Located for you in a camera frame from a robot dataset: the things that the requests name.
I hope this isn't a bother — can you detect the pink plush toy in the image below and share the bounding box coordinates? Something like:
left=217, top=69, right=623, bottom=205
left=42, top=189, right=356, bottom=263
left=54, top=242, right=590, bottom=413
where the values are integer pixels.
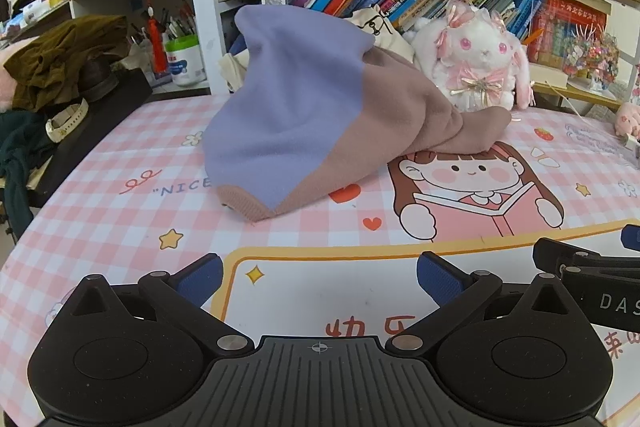
left=614, top=102, right=640, bottom=138

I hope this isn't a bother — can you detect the purple and brown sweater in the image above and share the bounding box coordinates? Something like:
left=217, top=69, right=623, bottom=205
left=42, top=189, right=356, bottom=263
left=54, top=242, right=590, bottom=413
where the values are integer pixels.
left=202, top=3, right=513, bottom=223

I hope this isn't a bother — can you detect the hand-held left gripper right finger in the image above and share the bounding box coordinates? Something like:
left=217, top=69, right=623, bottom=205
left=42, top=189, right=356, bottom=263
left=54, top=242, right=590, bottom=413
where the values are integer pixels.
left=385, top=251, right=577, bottom=356

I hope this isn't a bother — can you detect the white jar with blue label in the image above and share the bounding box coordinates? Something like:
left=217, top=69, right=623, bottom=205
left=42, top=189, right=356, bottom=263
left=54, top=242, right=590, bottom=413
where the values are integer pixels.
left=164, top=34, right=209, bottom=88

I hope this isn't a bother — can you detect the pink checked cartoon table mat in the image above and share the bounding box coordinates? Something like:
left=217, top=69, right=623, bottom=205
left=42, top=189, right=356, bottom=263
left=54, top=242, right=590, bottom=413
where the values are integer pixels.
left=0, top=94, right=640, bottom=427

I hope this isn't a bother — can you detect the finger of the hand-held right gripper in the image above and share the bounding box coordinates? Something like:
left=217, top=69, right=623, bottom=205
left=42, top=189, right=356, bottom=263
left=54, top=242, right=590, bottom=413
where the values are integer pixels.
left=532, top=237, right=640, bottom=279
left=620, top=223, right=640, bottom=254

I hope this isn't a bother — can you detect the cream canvas bag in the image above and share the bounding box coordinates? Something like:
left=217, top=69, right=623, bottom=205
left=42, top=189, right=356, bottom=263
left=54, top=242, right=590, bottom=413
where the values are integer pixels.
left=218, top=5, right=417, bottom=95

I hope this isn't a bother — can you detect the bunch of pens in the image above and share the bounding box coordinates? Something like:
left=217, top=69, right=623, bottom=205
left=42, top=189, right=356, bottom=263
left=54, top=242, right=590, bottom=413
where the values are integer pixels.
left=129, top=1, right=199, bottom=48

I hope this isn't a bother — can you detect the white wristwatch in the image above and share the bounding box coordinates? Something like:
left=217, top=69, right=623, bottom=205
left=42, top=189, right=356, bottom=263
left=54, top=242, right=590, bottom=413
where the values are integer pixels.
left=45, top=98, right=90, bottom=142

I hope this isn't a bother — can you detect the dark green sweater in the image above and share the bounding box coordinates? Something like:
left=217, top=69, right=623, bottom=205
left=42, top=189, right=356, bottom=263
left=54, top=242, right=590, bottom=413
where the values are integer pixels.
left=0, top=109, right=60, bottom=248

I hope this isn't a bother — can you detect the white bunny plush toy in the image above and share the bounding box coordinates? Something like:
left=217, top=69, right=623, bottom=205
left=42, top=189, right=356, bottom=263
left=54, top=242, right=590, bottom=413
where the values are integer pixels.
left=411, top=0, right=537, bottom=112

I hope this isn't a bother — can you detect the dark grey round object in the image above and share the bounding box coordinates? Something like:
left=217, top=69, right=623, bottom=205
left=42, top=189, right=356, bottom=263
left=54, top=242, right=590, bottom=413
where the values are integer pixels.
left=79, top=57, right=122, bottom=104

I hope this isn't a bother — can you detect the red boxed book set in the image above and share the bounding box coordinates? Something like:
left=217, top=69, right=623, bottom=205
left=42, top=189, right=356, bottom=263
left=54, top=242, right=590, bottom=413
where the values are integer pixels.
left=529, top=0, right=609, bottom=70

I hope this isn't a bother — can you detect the red tassel charm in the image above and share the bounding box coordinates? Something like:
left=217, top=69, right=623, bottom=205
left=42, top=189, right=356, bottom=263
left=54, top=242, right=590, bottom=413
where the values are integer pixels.
left=142, top=0, right=169, bottom=76

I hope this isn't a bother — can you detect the olive green cloth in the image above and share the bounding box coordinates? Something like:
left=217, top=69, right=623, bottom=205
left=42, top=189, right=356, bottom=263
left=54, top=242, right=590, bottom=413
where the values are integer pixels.
left=2, top=14, right=132, bottom=112

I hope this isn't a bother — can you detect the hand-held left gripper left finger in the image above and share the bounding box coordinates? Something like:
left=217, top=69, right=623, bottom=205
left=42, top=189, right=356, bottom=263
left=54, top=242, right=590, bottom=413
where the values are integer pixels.
left=64, top=252, right=256, bottom=356

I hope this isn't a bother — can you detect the beaded flower ornament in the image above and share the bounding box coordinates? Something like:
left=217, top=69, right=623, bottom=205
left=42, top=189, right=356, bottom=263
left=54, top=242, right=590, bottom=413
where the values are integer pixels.
left=562, top=26, right=622, bottom=88

